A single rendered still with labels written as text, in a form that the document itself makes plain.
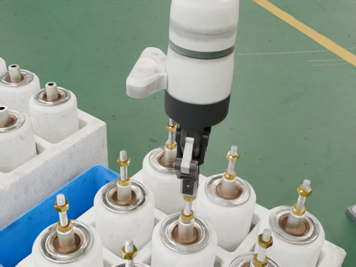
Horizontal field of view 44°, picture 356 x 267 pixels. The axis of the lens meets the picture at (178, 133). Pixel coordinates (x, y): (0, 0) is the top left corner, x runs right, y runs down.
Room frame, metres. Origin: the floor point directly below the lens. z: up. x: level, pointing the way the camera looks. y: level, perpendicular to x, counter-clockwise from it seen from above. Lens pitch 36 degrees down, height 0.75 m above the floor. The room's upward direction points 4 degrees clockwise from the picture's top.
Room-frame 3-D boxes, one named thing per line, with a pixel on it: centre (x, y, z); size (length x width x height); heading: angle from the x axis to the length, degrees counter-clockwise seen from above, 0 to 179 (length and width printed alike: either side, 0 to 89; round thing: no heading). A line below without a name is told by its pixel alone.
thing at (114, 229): (0.50, 0.08, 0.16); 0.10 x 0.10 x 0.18
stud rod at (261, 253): (0.37, -0.12, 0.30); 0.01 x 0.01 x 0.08
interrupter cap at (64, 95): (0.78, 0.27, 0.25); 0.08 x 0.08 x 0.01
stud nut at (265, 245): (0.37, -0.12, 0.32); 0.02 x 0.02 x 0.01; 0
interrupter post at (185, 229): (0.43, -0.02, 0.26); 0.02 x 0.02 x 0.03
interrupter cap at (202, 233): (0.43, -0.02, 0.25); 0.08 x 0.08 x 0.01
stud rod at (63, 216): (0.40, 0.15, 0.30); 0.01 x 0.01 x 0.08
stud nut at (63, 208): (0.40, 0.15, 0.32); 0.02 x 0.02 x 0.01; 14
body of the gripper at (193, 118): (0.44, -0.02, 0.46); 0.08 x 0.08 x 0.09
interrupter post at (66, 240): (0.40, 0.15, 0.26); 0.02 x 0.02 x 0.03
